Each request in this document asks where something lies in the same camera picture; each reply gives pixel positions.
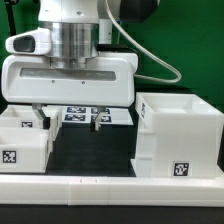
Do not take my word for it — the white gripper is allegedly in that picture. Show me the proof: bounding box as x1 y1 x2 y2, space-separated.
1 52 138 131

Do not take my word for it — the white front drawer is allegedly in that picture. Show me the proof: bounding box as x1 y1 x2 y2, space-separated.
0 127 53 173

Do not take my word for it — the white drawer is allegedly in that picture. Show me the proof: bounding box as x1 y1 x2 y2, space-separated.
0 105 62 139
0 127 53 173

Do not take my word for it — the white drawer cabinet box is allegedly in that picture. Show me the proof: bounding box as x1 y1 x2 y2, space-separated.
132 92 224 179

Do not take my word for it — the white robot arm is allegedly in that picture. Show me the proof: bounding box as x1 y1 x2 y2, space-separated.
1 0 160 128

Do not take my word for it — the white rear drawer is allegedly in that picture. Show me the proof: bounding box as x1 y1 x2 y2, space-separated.
0 105 62 139

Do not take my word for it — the white fiducial marker sheet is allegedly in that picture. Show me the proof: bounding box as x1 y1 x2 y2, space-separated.
47 105 135 127

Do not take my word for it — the white L-shaped boundary frame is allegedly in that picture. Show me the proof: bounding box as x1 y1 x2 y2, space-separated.
0 168 224 207

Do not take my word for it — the black camera stand pole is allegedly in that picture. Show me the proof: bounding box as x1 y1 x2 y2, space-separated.
4 0 18 36

